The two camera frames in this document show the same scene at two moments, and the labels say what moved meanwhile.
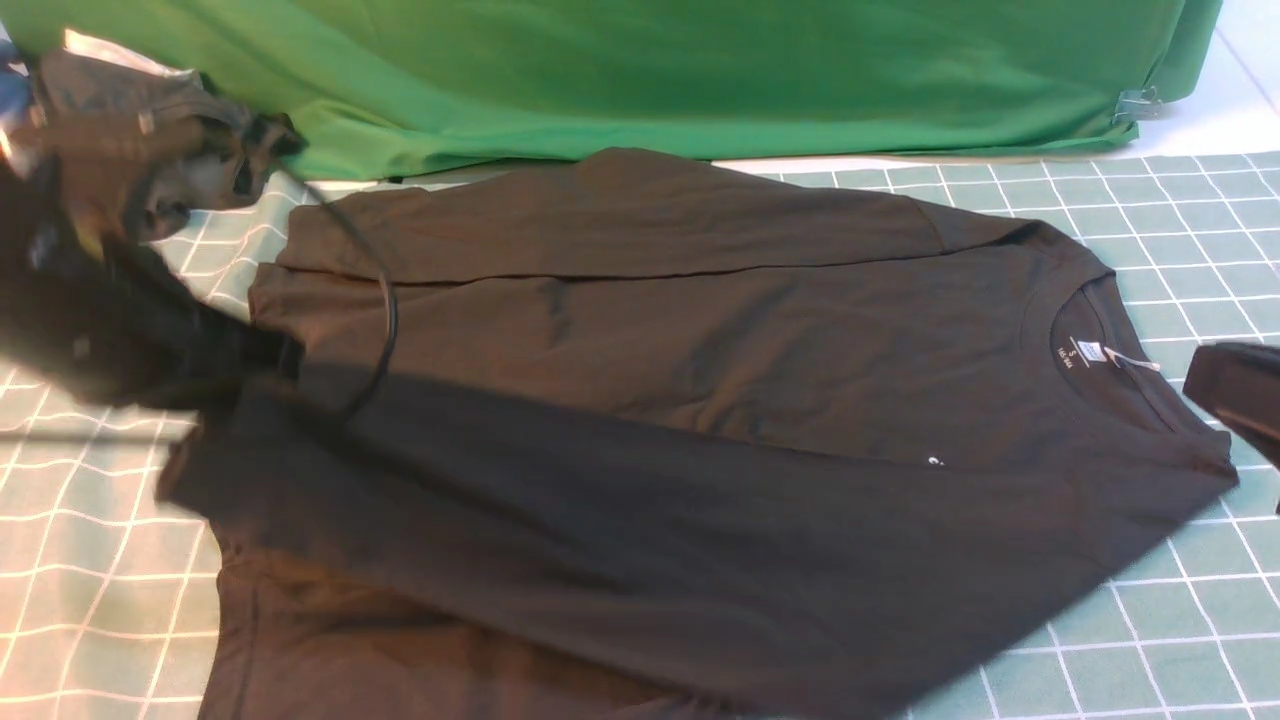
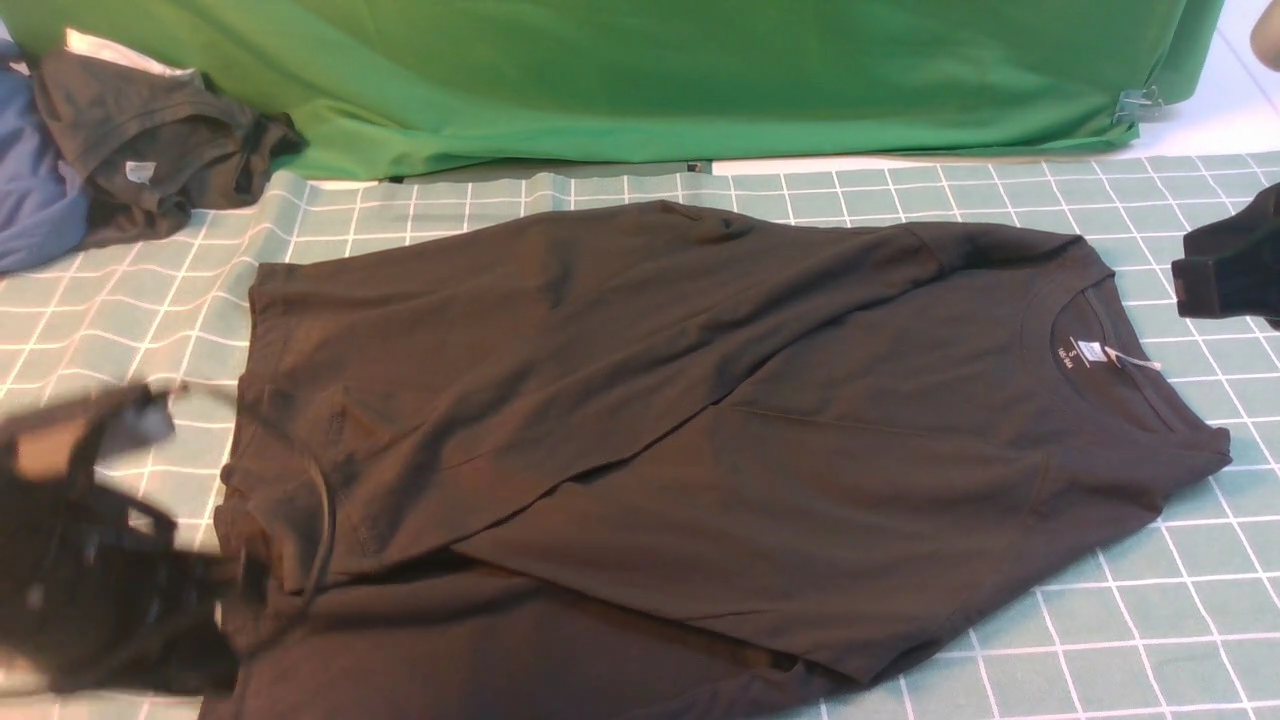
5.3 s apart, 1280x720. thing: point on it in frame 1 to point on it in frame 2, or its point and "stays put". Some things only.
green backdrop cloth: x=371 y=89 stays put
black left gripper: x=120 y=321 to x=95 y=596
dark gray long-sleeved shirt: x=627 y=435 stays put
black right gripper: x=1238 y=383 to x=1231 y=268
